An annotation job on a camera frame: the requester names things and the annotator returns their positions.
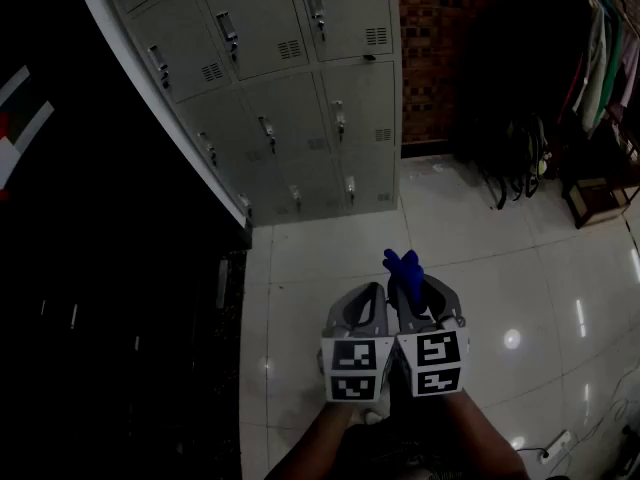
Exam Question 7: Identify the black cabinet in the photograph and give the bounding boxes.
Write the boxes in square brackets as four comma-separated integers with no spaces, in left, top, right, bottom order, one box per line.
[0,0,254,480]

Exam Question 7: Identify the thin floor cable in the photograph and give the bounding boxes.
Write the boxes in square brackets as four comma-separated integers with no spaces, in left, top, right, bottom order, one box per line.
[514,367,640,469]

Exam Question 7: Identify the wooden stool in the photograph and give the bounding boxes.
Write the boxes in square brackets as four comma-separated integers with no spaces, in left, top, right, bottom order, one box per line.
[560,165,635,230]

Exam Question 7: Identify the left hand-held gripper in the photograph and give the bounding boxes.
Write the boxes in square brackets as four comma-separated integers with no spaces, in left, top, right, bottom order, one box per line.
[317,281,397,404]

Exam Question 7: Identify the pink hanging garment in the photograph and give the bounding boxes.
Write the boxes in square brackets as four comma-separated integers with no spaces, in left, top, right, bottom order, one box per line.
[618,35,640,112]

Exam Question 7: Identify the person's left forearm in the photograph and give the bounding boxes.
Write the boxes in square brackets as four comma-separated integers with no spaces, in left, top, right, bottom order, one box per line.
[264,398,362,480]

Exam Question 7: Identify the black bags pile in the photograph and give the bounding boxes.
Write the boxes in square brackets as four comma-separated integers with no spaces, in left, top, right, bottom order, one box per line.
[474,110,554,212]

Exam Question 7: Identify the person's dark clothing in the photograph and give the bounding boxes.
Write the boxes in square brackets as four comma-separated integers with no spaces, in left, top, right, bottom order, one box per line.
[339,415,506,480]

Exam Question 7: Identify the blue cloth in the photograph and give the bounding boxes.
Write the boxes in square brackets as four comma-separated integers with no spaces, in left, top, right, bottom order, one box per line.
[382,248,430,315]

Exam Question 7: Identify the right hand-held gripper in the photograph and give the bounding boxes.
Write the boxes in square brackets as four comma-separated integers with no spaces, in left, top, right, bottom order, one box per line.
[387,274,472,398]

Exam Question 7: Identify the person's right forearm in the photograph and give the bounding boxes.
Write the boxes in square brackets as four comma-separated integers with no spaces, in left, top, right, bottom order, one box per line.
[439,388,532,480]

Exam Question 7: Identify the grey metal locker doors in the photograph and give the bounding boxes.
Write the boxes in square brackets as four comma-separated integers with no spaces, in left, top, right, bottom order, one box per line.
[97,0,404,227]

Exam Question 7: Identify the person's white shoe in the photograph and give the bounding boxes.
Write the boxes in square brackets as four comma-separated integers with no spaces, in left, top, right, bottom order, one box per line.
[363,401,390,425]

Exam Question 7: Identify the white hanging garment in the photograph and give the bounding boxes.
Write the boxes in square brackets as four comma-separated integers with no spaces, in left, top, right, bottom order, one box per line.
[572,0,610,132]

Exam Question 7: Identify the grey bar handle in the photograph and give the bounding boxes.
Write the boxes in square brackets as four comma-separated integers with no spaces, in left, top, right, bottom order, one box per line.
[216,259,230,310]

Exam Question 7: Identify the green hanging garment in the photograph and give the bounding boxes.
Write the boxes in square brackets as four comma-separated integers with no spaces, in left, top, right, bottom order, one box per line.
[593,0,625,122]

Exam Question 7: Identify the white power strip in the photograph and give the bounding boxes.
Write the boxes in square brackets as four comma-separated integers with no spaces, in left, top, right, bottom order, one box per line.
[538,429,572,464]

